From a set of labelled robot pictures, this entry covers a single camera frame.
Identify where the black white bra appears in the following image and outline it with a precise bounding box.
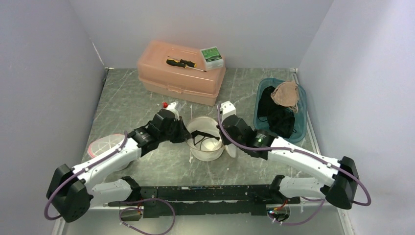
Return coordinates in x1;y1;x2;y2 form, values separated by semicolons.
191;130;220;151

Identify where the white mesh laundry bag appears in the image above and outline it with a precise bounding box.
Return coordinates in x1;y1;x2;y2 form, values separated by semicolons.
186;117;237;162

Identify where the beige pink bra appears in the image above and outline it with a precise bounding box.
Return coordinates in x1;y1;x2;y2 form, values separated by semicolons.
270;81;300;113

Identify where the clear round lidded container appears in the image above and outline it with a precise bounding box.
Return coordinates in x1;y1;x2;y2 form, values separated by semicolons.
87;134;124;159

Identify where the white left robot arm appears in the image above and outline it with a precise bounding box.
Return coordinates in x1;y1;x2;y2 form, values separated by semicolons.
44;105;191;222

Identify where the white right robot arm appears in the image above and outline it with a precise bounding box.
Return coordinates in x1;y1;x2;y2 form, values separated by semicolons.
218;115;360;210

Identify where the black cloth garment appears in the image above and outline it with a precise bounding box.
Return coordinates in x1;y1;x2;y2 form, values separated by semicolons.
257;86;297;138

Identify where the pink plastic toolbox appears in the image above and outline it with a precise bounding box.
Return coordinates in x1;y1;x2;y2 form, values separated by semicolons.
137;41;226;106

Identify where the black yellow screwdriver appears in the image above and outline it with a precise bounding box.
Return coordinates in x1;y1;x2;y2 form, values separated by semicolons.
166;56;207;72

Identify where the green white small box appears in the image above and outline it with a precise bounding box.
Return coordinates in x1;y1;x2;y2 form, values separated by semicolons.
200;47;225;71

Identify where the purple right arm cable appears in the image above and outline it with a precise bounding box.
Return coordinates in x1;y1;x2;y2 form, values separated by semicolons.
216;103;372;207

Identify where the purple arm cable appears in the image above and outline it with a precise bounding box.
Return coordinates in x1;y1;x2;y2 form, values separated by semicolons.
216;103;372;207
44;130;129;221

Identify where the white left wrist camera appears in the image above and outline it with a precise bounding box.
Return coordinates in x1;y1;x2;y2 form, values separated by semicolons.
162;102;182;119

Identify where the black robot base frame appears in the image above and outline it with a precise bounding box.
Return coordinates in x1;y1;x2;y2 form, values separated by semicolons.
108;179;300;218

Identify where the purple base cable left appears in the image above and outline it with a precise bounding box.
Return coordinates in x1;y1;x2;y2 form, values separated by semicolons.
118;198;175;235

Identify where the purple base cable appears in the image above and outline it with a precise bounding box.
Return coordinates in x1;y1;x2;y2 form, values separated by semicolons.
118;198;175;235
267;198;326;227

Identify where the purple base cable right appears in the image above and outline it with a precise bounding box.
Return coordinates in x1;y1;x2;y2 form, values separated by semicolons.
267;198;326;227

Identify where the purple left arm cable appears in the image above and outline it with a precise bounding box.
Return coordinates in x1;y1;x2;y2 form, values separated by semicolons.
44;130;129;221

